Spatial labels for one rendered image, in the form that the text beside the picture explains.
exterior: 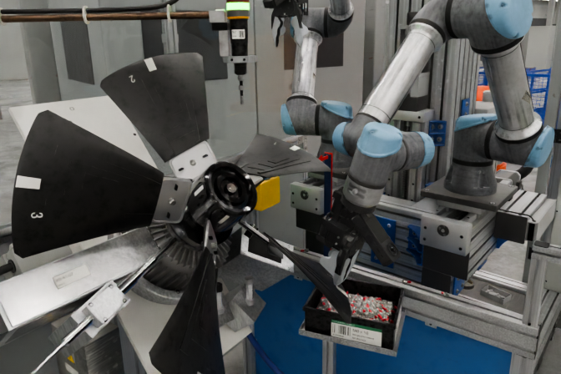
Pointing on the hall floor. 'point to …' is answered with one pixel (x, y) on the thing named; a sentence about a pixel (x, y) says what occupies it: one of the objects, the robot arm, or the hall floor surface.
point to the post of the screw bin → (329, 357)
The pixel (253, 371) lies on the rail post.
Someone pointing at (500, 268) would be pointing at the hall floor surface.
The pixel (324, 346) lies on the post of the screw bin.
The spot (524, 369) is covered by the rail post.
